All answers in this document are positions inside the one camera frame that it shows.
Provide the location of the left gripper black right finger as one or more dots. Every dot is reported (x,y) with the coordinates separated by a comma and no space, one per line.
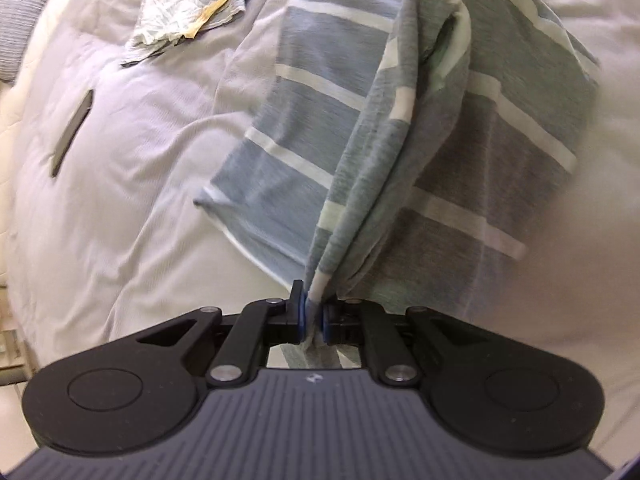
(365,326)

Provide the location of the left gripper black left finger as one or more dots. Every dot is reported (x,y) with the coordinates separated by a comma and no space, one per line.
(261,325)

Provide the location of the grey white striped shirt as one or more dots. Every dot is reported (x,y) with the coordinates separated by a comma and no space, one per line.
(404,152)

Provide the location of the white bed duvet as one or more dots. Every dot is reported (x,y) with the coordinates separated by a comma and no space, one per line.
(103,239)

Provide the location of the white patterned folded garment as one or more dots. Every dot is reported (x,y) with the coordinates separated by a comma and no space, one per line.
(163,24)

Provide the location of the grey striped pillow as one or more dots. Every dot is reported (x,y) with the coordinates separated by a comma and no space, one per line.
(18,21)

